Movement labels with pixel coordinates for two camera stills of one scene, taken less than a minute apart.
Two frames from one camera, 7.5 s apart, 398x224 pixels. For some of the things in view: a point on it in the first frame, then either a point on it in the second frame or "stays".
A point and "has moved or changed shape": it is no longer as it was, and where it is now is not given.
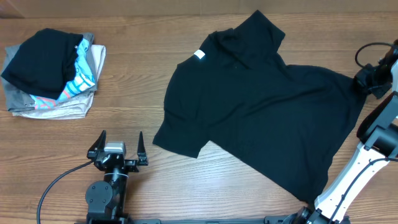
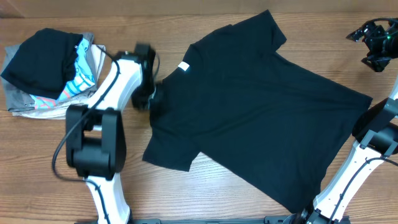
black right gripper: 360,81 → 374,33
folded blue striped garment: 84,79 stays
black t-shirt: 236,91 has moved or changed shape
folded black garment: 46,63 stays
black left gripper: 134,165 → 138,102
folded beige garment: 74,109 stays
